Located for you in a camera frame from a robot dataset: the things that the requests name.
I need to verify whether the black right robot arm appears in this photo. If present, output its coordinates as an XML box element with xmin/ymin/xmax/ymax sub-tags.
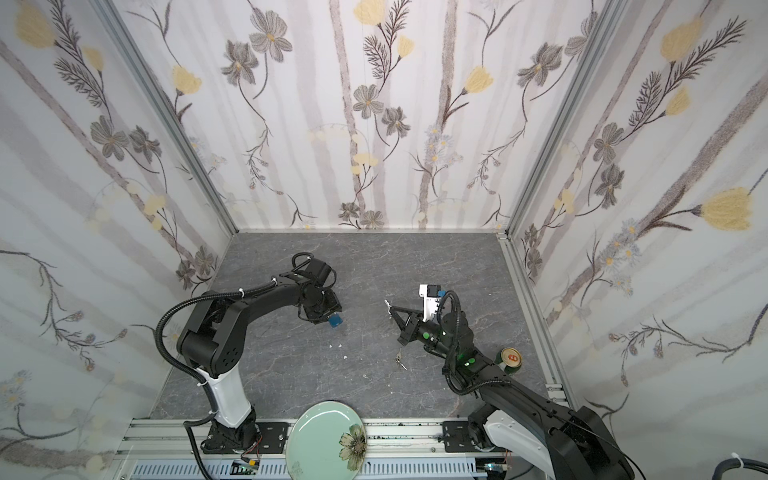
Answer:
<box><xmin>388</xmin><ymin>290</ymin><xmax>635</xmax><ymax>479</ymax></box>

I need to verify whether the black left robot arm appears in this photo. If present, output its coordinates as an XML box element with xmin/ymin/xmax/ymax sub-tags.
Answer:
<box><xmin>176</xmin><ymin>252</ymin><xmax>342</xmax><ymax>454</ymax></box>

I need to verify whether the green floral plate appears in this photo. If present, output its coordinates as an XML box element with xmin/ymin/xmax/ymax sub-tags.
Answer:
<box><xmin>285</xmin><ymin>401</ymin><xmax>367</xmax><ymax>480</ymax></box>

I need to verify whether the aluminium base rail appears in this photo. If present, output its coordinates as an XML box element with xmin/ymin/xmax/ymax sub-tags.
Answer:
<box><xmin>106</xmin><ymin>418</ymin><xmax>512</xmax><ymax>479</ymax></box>

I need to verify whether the black cable at corner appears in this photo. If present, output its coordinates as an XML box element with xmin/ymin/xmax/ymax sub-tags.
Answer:
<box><xmin>710</xmin><ymin>457</ymin><xmax>768</xmax><ymax>480</ymax></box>

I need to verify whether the black corrugated cable hose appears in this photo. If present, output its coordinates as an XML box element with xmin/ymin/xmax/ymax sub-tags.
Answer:
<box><xmin>154</xmin><ymin>281</ymin><xmax>283</xmax><ymax>415</ymax></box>

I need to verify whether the round tin can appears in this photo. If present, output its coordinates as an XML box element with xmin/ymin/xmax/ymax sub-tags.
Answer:
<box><xmin>498</xmin><ymin>347</ymin><xmax>523</xmax><ymax>375</ymax></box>

